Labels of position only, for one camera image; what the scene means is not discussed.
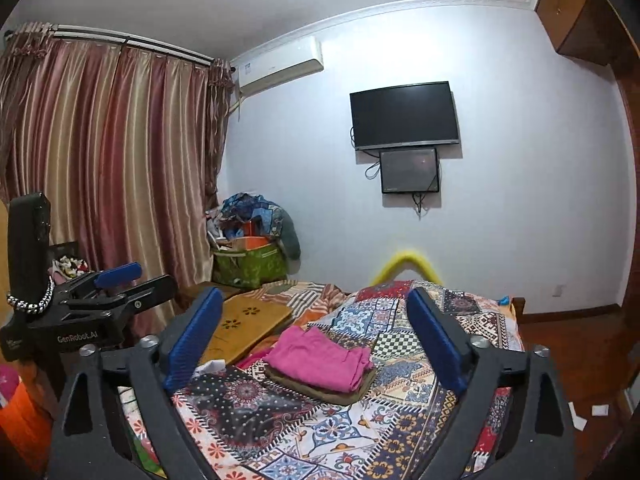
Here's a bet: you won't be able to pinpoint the patchwork printed blanket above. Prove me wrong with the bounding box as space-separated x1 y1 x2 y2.
117 280 526 480

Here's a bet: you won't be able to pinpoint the pile of colourful clutter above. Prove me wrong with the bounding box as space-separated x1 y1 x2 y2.
206 192 302 261

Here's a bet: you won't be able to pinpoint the striped pink curtain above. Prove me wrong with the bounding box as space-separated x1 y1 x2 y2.
0 22 233 341

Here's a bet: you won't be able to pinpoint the floral printed item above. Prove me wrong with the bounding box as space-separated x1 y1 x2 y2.
50 255 91 281

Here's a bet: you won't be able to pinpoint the wooden overhead cabinet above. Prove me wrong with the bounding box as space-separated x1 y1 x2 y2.
535 0 628 68

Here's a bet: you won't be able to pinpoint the white cloth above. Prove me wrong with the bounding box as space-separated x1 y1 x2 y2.
192 359 227 378

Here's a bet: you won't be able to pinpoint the green bag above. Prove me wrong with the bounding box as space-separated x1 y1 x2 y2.
212 242 288 291

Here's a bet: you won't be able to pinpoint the yellow foam pad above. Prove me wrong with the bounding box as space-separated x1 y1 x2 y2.
372 250 443 286

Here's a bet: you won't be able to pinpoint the black wall television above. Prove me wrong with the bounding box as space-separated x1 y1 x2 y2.
349 81 462 152

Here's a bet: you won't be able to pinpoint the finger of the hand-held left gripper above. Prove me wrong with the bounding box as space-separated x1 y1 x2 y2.
64 262 143 301
67 275 179 322

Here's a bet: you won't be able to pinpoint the white air conditioner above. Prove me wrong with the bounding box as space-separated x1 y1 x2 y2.
235 35 325 97

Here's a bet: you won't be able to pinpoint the pink pants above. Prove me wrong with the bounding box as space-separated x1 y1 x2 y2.
262 326 373 393

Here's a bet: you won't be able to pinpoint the curtain rod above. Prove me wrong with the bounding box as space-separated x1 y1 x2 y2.
5 22 233 68

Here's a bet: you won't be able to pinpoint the small black monitor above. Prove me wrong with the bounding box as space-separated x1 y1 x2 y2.
378 146 441 195

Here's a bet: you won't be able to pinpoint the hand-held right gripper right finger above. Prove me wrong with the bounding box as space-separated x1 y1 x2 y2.
405 287 586 480

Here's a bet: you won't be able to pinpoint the silver chain bracelet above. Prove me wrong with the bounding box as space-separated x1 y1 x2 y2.
7 277 55 317

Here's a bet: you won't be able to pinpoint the olive green folded pants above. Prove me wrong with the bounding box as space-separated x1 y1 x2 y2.
263 364 378 406

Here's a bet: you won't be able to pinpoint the wooden board with flower cutouts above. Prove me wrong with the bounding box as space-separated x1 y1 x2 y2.
197 296 293 367

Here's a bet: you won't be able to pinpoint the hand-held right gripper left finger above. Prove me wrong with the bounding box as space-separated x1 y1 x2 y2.
47 287 226 480

